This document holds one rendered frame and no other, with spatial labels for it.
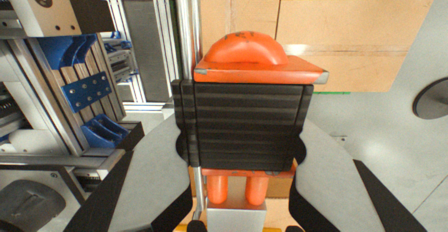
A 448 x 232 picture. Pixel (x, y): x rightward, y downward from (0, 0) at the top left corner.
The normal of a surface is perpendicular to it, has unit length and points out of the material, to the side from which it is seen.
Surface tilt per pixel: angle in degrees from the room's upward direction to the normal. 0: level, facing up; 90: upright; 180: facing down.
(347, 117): 0
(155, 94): 0
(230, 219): 0
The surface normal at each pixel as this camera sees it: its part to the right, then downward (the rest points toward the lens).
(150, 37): -0.04, 0.45
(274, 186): -0.02, -0.89
